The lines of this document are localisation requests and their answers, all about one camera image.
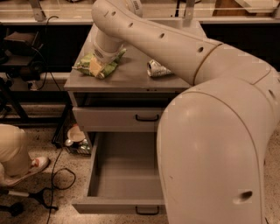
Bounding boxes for black wire basket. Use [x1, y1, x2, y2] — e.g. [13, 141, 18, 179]
[52, 111, 91, 156]

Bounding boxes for white red sneaker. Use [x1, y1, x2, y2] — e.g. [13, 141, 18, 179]
[29, 157, 50, 174]

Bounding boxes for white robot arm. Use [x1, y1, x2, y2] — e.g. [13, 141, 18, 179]
[92, 0, 279, 224]

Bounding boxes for open grey middle drawer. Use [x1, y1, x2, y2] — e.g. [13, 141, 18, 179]
[73, 132, 166, 216]

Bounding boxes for person leg beige trousers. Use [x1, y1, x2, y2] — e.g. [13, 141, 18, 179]
[0, 124, 32, 186]

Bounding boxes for black chair base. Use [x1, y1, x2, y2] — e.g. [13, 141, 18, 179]
[0, 186, 60, 218]

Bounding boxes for black equipment on shelf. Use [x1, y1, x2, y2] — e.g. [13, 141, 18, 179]
[0, 28, 45, 82]

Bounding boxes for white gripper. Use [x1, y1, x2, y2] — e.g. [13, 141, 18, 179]
[89, 30, 123, 77]

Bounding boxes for grey drawer cabinet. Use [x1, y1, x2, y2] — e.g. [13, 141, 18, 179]
[63, 18, 205, 140]

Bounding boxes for green jalapeno chip bag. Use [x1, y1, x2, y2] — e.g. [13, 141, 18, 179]
[73, 48, 126, 80]

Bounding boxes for closed grey top drawer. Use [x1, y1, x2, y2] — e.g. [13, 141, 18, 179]
[73, 107, 163, 132]

